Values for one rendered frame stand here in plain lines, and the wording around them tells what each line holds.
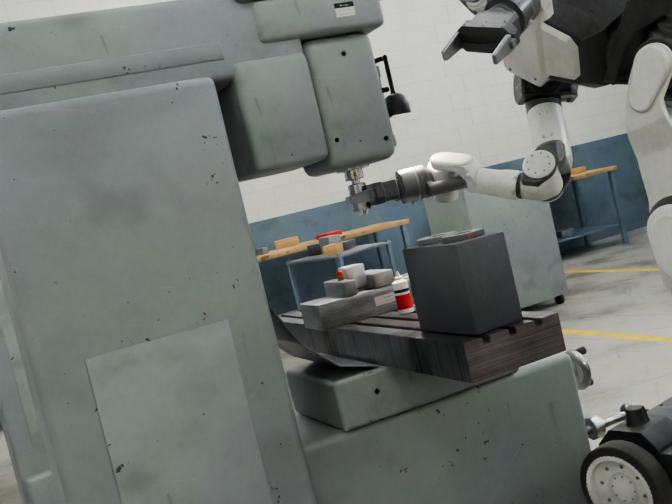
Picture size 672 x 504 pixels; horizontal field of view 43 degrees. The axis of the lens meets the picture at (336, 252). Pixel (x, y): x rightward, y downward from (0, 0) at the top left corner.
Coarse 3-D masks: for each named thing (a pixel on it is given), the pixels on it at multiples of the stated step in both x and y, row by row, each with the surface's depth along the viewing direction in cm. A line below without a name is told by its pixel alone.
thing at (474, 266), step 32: (416, 256) 184; (448, 256) 173; (480, 256) 172; (416, 288) 188; (448, 288) 176; (480, 288) 172; (512, 288) 175; (448, 320) 179; (480, 320) 171; (512, 320) 174
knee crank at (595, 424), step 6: (624, 408) 232; (618, 414) 231; (624, 414) 231; (588, 420) 227; (594, 420) 226; (600, 420) 227; (606, 420) 229; (612, 420) 229; (618, 420) 230; (624, 420) 234; (588, 426) 227; (594, 426) 226; (600, 426) 226; (606, 426) 229; (588, 432) 226; (594, 432) 226; (600, 432) 226; (594, 438) 227
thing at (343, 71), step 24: (312, 48) 205; (336, 48) 208; (360, 48) 210; (312, 72) 206; (336, 72) 207; (360, 72) 210; (336, 96) 207; (360, 96) 210; (336, 120) 207; (360, 120) 209; (384, 120) 212; (336, 144) 207; (360, 144) 209; (384, 144) 212; (312, 168) 217; (336, 168) 208
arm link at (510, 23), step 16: (496, 0) 162; (512, 0) 160; (528, 0) 162; (480, 16) 162; (496, 16) 160; (512, 16) 158; (528, 16) 162; (464, 32) 161; (480, 32) 159; (496, 32) 157; (512, 32) 156; (464, 48) 164; (480, 48) 162
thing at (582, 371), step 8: (568, 352) 243; (576, 352) 241; (584, 352) 244; (576, 360) 242; (584, 360) 239; (576, 368) 243; (584, 368) 239; (576, 376) 243; (584, 376) 239; (584, 384) 240; (592, 384) 245
